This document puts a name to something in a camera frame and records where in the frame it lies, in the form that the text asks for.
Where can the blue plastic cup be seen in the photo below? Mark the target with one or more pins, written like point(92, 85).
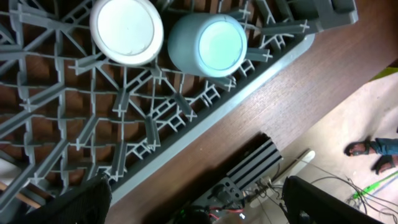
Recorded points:
point(207, 45)

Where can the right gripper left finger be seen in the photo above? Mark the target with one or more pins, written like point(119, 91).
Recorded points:
point(88, 203)

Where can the wooden chopstick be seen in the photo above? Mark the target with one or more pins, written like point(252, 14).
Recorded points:
point(22, 197)

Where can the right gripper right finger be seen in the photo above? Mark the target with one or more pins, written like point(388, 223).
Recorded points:
point(305, 203)

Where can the grey dishwasher rack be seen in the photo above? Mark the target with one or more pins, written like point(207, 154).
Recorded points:
point(69, 112)

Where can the cream plastic cup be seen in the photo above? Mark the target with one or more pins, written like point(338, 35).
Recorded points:
point(129, 32)

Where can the person's sandalled foot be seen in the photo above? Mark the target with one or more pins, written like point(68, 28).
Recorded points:
point(359, 148)

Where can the white plastic fork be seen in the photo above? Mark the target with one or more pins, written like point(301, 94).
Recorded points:
point(9, 172)

